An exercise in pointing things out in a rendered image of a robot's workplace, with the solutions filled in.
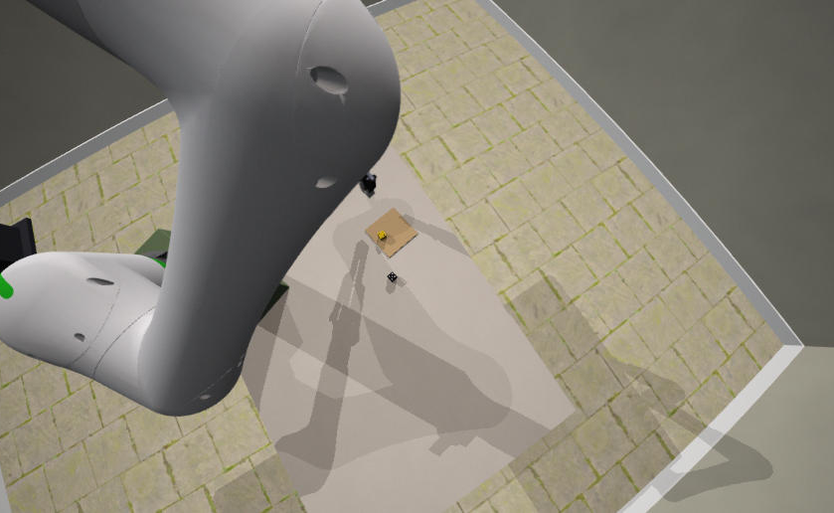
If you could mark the tan square mat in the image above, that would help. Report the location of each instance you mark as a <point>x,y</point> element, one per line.
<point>397,230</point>

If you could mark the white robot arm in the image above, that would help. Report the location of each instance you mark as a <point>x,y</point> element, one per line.
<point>284,106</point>

